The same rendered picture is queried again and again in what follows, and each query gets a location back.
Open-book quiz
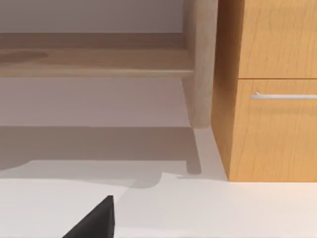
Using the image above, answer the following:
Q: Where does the long metal handle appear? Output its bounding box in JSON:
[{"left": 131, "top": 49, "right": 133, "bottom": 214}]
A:
[{"left": 250, "top": 92, "right": 317, "bottom": 100}]

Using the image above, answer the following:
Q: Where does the wooden drawer front with handle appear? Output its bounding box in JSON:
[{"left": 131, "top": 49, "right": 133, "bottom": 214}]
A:
[{"left": 229, "top": 78, "right": 317, "bottom": 183}]

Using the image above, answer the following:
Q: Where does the plain wooden drawer front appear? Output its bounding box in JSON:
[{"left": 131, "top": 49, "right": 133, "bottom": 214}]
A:
[{"left": 237, "top": 0, "right": 317, "bottom": 80}]

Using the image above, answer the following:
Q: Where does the orange wooden cupboard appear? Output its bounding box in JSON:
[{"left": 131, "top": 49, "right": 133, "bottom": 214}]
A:
[{"left": 211, "top": 0, "right": 317, "bottom": 183}]

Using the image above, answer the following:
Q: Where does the pale wooden open shelf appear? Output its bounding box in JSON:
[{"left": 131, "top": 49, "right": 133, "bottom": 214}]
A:
[{"left": 0, "top": 0, "right": 218, "bottom": 130}]

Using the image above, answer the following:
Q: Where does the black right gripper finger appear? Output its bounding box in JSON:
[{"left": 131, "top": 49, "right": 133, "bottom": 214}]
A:
[{"left": 61, "top": 195, "right": 116, "bottom": 238}]

